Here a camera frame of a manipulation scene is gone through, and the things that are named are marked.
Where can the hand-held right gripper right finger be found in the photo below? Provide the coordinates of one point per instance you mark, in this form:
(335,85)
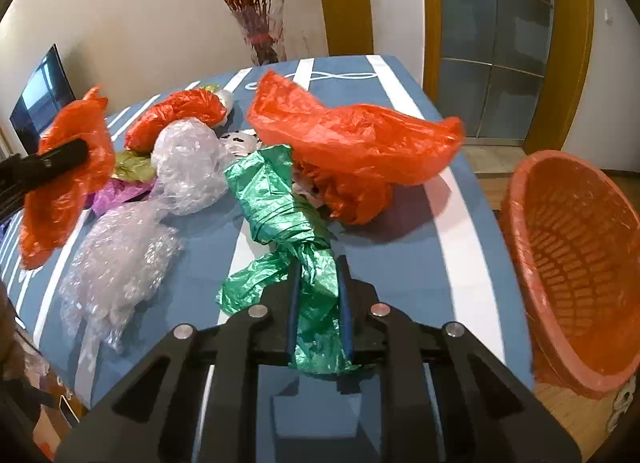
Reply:
(345,313)

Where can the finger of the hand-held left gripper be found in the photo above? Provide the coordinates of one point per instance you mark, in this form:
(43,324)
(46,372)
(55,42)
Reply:
(57,155)

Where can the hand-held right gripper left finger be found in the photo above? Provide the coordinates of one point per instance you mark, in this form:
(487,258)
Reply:
(294,313)

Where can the small orange plastic bag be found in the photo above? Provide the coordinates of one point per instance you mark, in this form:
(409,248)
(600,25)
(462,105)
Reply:
(60,213)

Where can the magenta plastic bag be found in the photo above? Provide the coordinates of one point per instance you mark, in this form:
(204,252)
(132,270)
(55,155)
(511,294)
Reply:
(115,193)

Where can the yellow-green plastic bag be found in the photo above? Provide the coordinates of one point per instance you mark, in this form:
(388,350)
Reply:
(132,168)

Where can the green plastic bag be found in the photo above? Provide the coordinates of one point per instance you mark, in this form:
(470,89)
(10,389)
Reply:
(265,193)

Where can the clear plastic bag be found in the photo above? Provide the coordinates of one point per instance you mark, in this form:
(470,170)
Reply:
(190,163)

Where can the white printed wrapper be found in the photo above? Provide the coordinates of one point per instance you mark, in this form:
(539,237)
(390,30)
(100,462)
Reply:
(240,140)

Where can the orange plastic basket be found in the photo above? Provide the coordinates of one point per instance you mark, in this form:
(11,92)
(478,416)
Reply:
(575,253)

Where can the black television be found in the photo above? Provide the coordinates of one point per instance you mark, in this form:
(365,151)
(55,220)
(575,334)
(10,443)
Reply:
(42,98)

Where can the clear bubble wrap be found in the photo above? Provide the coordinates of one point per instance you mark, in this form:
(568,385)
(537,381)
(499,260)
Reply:
(120,263)

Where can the crumpled red-orange plastic bag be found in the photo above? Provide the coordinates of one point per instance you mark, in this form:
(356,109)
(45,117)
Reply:
(175,113)

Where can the large orange plastic bag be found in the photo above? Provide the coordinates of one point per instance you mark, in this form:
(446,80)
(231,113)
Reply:
(350,143)

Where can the small white plastic bag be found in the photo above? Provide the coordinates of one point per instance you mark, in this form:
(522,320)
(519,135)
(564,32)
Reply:
(226,99)

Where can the glass vase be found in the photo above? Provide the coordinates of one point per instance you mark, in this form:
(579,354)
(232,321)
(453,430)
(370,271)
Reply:
(262,38)

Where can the sliding glass door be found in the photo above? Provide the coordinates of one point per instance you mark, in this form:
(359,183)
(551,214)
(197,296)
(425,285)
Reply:
(480,18)

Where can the small white wall switch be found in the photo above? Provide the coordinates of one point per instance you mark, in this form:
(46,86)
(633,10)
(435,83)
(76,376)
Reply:
(608,16)

